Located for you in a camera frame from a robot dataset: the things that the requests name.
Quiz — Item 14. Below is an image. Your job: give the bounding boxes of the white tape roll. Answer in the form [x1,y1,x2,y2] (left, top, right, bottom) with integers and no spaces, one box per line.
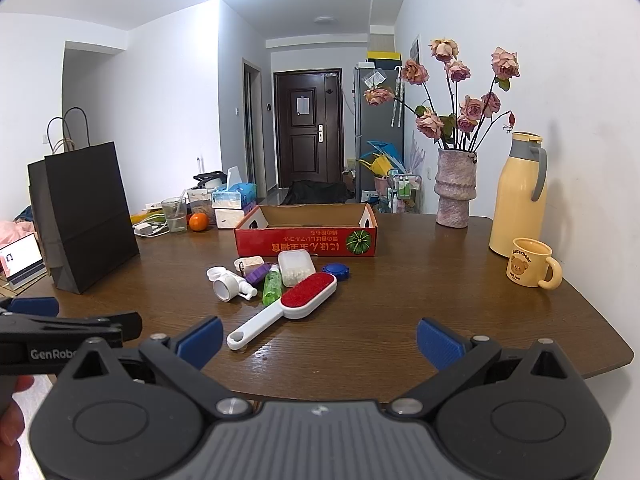
[213,273,240,302]

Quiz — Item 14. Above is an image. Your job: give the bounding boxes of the green spray bottle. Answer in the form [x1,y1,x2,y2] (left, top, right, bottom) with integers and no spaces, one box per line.
[262,264,283,307]

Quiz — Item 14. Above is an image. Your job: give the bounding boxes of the purple gear lid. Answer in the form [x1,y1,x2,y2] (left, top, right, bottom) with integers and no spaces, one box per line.
[245,263,271,285]

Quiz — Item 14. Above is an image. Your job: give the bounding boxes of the beige plug adapter cube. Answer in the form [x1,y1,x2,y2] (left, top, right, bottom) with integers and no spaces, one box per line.
[233,256,265,276]

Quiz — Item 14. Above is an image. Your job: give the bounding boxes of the red white lint brush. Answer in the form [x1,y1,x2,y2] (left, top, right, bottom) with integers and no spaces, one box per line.
[227,272,337,351]

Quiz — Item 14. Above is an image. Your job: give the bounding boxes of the blue gear lid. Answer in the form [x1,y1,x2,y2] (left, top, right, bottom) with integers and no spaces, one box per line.
[322,262,350,282]

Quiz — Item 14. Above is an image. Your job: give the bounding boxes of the person's left hand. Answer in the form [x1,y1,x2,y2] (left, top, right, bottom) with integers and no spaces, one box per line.
[1,376,35,448]

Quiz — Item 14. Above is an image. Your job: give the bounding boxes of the laptop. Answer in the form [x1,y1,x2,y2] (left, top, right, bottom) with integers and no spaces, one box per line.
[0,233,47,290]

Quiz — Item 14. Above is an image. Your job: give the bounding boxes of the white bottle cap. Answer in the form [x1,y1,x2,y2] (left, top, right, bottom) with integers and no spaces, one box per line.
[206,266,228,282]

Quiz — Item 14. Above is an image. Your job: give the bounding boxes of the black paper bag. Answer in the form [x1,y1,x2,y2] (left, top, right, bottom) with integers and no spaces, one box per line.
[27,125,139,295]

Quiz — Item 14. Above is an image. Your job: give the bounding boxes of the yellow bear mug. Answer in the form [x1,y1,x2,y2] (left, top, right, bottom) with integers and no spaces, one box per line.
[506,237,563,290]

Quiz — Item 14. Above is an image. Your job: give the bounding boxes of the orange fruit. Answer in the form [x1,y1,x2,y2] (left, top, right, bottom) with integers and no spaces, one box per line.
[188,212,209,232]

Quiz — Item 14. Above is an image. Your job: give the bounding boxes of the purple white tissue pack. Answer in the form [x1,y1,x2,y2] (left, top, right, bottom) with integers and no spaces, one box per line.
[215,203,256,230]

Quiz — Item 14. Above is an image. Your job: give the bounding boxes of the clear drinking glass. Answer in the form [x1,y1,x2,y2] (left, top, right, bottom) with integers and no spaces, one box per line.
[162,196,188,233]

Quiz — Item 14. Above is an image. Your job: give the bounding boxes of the clear food container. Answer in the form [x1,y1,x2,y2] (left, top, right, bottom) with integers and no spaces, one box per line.
[186,188,215,221]

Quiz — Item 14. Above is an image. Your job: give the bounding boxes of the yellow thermos jug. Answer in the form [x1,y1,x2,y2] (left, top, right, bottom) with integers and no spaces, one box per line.
[489,132,548,258]

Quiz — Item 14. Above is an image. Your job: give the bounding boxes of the blue tissue pack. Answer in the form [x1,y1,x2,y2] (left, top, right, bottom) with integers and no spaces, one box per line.
[212,166,257,209]

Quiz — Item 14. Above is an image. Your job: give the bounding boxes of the red cardboard box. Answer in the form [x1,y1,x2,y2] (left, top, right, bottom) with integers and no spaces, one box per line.
[234,204,378,257]

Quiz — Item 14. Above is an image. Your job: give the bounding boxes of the pink textured vase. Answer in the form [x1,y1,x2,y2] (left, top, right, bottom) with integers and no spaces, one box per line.
[434,150,477,229]

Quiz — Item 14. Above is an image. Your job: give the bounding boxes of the black folding chair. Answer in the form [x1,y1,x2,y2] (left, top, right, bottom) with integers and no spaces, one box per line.
[282,180,352,205]

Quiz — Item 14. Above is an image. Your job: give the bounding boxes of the blue yellow dustpan set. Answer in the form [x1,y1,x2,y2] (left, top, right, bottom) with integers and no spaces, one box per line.
[358,141,406,178]

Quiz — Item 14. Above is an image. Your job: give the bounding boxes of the dried pink roses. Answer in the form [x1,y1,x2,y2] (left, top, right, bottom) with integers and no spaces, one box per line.
[363,38,521,154]

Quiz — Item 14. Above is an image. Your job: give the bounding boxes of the dark brown door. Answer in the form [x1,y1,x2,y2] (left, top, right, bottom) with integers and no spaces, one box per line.
[273,68,344,188]

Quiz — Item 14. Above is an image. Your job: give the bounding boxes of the grey refrigerator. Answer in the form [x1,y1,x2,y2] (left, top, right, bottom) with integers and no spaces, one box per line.
[354,61,405,202]

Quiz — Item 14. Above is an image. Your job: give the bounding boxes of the white charger with cable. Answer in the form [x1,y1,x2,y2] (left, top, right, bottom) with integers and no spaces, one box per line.
[134,221,169,238]

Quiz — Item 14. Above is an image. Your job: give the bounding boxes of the wire storage rack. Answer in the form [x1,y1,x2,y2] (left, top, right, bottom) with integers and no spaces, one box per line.
[387,170,422,214]

